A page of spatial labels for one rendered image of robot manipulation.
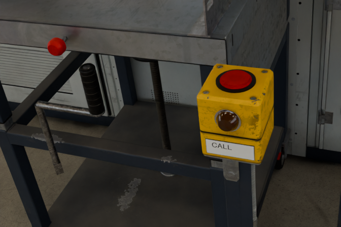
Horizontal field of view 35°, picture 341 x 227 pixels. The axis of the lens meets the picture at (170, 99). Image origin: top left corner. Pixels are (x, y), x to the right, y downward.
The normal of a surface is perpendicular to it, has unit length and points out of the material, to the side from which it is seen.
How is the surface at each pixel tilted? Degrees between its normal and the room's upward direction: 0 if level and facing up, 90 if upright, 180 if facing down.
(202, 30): 0
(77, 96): 90
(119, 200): 0
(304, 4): 90
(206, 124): 90
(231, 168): 90
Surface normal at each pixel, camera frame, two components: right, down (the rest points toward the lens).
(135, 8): -0.11, -0.81
